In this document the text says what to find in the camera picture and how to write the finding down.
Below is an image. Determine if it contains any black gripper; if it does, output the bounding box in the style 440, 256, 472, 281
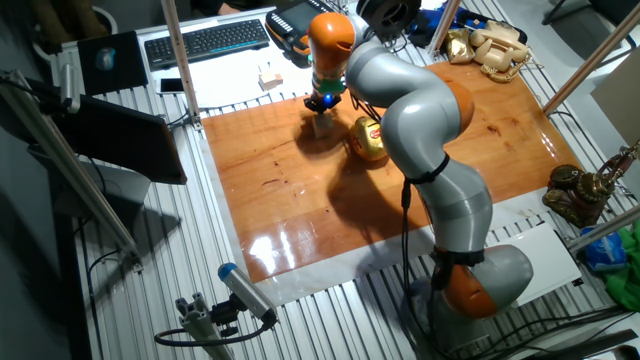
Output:
303, 89, 344, 117

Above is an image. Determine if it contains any pale wooden cube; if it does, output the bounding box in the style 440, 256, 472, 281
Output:
312, 113, 335, 140

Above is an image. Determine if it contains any small wooden block puzzle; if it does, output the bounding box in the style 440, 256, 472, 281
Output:
257, 62, 285, 92

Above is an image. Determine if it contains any golden piggy bank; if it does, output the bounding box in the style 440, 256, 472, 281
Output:
348, 115, 389, 162

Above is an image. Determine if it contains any orange and black teach pendant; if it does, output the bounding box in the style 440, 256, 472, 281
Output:
264, 0, 331, 69

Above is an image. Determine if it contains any glossy wooden board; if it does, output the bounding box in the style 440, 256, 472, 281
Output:
201, 60, 584, 284

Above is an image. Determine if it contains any white printed paper sheet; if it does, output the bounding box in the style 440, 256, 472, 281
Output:
188, 43, 316, 110

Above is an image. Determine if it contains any black computer keyboard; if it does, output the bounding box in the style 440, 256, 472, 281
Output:
143, 18, 272, 72

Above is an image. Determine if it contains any blue cloth bag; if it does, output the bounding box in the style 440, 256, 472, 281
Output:
406, 3, 454, 49

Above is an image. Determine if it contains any black smartphone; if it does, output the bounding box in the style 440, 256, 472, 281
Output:
156, 77, 187, 96

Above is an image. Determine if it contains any crumpled gold foil wrapper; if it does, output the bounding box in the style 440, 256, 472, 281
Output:
444, 28, 476, 65

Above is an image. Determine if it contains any beige vintage telephone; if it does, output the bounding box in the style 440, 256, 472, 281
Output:
468, 19, 532, 84

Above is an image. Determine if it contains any black flat monitor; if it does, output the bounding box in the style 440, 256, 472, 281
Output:
49, 94, 189, 186

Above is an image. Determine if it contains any black mouse pad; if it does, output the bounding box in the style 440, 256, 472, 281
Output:
77, 30, 150, 97

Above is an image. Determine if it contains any grey computer mouse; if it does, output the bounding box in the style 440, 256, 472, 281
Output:
94, 47, 117, 72

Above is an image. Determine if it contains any black office chair base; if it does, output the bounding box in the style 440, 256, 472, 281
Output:
541, 0, 640, 30

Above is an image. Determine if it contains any beige cardboard panel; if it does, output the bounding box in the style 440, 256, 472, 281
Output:
589, 47, 640, 147

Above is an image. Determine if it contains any blue tissue packet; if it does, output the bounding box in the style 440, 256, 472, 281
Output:
581, 225, 628, 273

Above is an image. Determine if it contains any green cloth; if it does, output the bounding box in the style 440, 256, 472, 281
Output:
601, 227, 640, 312

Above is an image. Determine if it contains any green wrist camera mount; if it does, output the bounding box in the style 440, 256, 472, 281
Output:
311, 74, 347, 96

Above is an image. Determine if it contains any upright aluminium frame post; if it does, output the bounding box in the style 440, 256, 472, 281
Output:
160, 0, 204, 131

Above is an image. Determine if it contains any slanted aluminium frame bar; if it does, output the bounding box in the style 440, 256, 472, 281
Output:
425, 0, 463, 56
542, 2, 640, 116
566, 203, 640, 253
0, 69, 145, 274

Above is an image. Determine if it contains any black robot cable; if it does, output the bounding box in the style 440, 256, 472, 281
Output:
399, 179, 451, 360

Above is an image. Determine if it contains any silver camera with blue cap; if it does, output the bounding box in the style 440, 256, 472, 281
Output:
217, 262, 279, 326

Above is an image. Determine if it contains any grey aluminium profile mount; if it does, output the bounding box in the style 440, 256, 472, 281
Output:
174, 292, 236, 360

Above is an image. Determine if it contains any silver depth camera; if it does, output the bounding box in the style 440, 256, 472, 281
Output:
59, 62, 82, 115

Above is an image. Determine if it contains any black camera cable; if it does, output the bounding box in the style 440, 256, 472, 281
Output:
153, 319, 274, 348

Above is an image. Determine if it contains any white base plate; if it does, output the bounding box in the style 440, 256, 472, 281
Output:
492, 221, 584, 306

